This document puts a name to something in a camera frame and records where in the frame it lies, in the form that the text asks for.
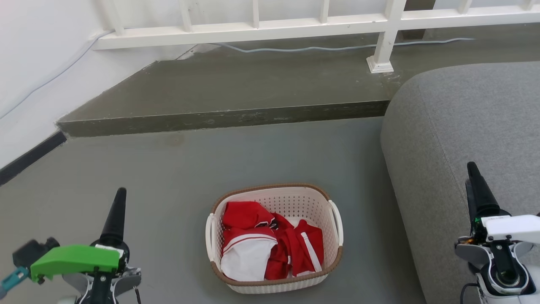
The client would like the light grey floor cable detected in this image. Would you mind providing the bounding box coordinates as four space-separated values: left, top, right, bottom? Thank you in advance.
210 37 476 54

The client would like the grey fabric sofa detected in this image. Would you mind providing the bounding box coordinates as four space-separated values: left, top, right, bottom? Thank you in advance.
380 61 540 304

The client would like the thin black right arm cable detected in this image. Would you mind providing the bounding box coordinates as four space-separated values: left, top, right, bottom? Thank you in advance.
459 282 480 304

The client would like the white laundry basket brown rim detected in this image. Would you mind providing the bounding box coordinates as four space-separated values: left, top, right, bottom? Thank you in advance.
205 183 344 294

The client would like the black baseboard strip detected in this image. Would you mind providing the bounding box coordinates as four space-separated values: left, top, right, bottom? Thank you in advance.
0 131 68 187

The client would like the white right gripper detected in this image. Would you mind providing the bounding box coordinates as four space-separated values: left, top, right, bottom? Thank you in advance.
465 162 540 244

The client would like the red and white shirt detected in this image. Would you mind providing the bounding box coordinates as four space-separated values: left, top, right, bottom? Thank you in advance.
220 201 279 282

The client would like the teal connector piece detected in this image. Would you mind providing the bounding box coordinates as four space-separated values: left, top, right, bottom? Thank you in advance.
0 266 31 299

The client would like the red garment with white stripe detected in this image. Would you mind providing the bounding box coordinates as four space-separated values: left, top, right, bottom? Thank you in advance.
265 212 325 281

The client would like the white wooden railing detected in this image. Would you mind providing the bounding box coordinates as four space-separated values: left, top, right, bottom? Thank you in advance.
92 0 540 74

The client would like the white wall cable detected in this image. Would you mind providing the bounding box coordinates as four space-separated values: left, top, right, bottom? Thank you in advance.
0 30 115 121

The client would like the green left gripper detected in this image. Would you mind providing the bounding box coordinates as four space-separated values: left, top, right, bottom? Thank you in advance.
30 188 130 282

